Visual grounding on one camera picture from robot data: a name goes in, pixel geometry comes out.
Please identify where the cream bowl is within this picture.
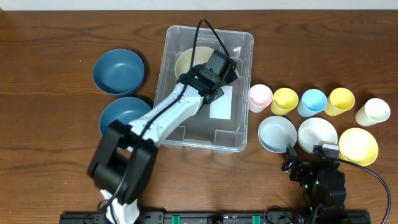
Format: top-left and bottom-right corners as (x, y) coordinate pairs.
(174, 47), (215, 83)

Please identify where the light blue bowl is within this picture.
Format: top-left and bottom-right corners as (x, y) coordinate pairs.
(257, 116), (297, 153)

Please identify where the white bowl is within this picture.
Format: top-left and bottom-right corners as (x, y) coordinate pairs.
(298, 118), (338, 153)

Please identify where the yellow bowl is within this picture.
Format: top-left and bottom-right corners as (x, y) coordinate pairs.
(338, 128), (379, 166)

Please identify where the yellow cup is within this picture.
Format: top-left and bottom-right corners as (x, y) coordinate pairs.
(271, 88), (299, 116)
(324, 87), (355, 116)

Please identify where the cream white cup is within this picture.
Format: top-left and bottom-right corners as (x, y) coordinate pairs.
(355, 98), (391, 126)

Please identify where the dark blue bowl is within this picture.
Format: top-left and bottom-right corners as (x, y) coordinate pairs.
(99, 97), (152, 136)
(92, 49), (146, 97)

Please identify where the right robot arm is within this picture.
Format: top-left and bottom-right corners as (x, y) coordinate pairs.
(281, 141), (346, 219)

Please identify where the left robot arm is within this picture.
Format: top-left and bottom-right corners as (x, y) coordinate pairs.
(88, 62), (238, 223)

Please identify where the white label in container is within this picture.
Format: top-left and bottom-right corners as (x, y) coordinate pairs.
(210, 86), (233, 119)

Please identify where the clear plastic storage container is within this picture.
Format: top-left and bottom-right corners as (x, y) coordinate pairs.
(154, 25), (254, 154)

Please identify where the light blue cup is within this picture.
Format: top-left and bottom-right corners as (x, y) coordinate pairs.
(297, 89), (328, 118)

